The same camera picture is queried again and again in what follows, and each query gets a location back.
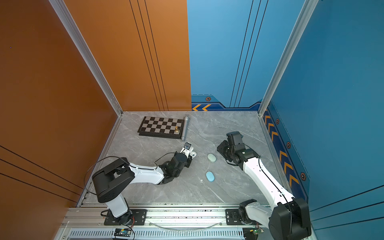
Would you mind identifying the black white chessboard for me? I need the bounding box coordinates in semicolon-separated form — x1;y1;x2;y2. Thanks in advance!
138;116;184;139

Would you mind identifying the right aluminium corner post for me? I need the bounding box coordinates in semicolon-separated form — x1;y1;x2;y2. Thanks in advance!
258;0;319;117

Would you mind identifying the left green circuit board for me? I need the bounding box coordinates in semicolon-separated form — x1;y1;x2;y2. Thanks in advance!
114;228;134;240

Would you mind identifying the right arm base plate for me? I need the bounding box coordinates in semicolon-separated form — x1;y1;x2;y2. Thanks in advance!
225;209;262;226

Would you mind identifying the right circuit board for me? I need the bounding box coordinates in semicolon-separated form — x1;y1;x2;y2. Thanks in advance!
242;228;265;240

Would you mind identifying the aluminium corner post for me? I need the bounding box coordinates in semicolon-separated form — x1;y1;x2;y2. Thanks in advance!
258;0;319;117
49;0;123;117

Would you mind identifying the left aluminium corner post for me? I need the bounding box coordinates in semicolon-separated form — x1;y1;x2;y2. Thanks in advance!
49;0;123;117

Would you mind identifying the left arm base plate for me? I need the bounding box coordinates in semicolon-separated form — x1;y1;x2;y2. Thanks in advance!
101;209;147;226

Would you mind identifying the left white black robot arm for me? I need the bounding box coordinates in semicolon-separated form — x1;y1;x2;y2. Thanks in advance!
92;150;197;225

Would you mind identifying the blue earbud case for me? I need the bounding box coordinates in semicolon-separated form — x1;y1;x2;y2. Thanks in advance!
206;171;215;182

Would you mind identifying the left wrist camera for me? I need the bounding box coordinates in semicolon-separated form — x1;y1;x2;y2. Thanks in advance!
181;143;196;159

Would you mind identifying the mint green earbud case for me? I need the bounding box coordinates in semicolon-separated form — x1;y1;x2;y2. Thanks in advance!
207;154;217;163

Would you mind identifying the aluminium front rail frame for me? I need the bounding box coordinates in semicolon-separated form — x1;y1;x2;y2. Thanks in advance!
55;204;273;240

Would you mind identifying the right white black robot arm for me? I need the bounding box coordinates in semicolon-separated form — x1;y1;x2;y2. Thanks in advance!
217;132;312;240

